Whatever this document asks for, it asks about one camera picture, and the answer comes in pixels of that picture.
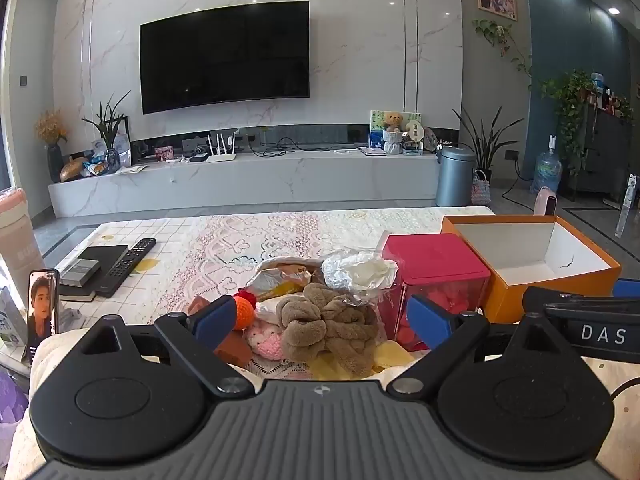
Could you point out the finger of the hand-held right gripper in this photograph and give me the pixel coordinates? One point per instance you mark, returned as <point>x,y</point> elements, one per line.
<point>555,297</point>
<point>627,288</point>

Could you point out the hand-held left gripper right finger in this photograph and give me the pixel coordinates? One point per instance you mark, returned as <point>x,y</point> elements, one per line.
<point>429,321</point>

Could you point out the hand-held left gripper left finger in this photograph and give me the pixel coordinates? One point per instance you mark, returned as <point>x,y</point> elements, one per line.
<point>215,319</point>

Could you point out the orange crochet ball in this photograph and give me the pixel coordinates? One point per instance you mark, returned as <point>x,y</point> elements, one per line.
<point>242,312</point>

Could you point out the orange cardboard box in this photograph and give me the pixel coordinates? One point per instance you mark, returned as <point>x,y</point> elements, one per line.
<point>520,285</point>

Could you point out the red crochet piece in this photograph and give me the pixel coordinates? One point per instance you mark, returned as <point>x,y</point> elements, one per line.
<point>246,296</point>

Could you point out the yellow cloth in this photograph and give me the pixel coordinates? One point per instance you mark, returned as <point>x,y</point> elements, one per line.
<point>395,357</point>

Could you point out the pink crochet piece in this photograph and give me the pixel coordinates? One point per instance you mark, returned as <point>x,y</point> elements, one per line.
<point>265,341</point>

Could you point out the plastic bag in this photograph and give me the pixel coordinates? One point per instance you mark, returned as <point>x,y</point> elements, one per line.
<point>335,267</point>

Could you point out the white cloth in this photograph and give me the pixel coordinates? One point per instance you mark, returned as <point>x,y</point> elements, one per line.
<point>269,311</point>

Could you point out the clear container with red lid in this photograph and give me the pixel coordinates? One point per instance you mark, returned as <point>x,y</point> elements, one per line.
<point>432,260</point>

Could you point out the yellow snack packet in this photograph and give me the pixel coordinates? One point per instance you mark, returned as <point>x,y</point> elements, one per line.
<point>280,280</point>

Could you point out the lace tablecloth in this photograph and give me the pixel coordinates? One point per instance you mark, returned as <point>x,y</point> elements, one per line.
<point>240,240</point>

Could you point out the white floor stand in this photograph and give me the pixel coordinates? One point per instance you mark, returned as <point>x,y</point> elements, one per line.
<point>626,205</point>

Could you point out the pink small heater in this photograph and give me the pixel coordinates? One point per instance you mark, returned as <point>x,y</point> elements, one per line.
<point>545,201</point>

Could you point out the black remote control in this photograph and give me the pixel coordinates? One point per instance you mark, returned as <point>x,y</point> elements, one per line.
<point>125,266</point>

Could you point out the black book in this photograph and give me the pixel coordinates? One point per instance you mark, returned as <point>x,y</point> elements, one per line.
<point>107,255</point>

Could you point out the blue water jug with pump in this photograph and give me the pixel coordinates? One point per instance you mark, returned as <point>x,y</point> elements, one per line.
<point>546,170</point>

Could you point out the woven handbag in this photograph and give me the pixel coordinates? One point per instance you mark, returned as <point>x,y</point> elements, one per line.
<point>481,191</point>

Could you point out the dark side cabinet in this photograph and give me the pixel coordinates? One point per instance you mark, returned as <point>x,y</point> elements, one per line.
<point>605,155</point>

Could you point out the silver box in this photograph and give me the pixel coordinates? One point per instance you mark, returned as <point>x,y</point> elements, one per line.
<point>81,272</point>

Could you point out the grey blue trash can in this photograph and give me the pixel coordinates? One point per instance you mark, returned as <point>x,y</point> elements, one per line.
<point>455,177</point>

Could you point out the white marble TV cabinet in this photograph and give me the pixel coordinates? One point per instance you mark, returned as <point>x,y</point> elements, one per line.
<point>275,182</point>

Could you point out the white router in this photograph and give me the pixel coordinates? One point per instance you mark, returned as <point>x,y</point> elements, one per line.
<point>221,156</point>

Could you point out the long-leaf potted plant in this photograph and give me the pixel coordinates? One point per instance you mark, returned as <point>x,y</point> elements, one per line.
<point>486,147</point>

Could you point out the smartphone with lit screen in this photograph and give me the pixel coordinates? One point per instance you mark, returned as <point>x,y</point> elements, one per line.
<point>42,315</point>

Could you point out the small pink box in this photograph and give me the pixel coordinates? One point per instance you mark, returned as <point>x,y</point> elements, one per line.
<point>163,153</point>

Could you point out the round paper fan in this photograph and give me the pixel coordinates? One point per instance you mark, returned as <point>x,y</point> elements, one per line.
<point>430,140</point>

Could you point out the teddy bear bouquet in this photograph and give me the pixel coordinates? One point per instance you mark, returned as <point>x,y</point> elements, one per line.
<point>393,132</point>

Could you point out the trailing green pothos plant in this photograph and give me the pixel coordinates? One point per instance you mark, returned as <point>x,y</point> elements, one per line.
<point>570,105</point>

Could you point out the colourful picture panel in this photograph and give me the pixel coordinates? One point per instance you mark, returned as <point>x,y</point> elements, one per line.
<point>412,127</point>

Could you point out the cream dotted blanket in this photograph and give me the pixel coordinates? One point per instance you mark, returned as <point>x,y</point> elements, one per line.
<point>35,410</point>

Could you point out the white blue carton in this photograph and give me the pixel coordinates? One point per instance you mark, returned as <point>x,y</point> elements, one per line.
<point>11,320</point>

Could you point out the golden brown ornament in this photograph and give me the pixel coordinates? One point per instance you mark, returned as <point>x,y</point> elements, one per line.
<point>74,170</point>

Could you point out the green plant in glass vase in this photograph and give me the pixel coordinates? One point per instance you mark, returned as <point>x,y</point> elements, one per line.
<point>107,135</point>

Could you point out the pink tumbler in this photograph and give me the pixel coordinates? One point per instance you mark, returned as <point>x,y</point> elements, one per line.
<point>17,230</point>

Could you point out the purple cloth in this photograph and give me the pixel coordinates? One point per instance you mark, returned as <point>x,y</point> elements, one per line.
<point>12,397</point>

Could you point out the yellow dried flowers in vase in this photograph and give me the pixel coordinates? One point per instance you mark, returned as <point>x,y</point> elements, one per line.
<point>51,135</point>

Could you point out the hanging vine plant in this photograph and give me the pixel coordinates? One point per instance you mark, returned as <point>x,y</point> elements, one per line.
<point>502,42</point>

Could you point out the wall socket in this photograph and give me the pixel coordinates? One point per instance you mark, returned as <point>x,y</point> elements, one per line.
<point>511,155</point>

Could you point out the black wall television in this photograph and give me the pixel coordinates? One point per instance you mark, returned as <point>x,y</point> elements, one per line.
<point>225,55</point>

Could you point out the framed wall photo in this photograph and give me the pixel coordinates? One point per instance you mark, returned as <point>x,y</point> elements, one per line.
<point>496,0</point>

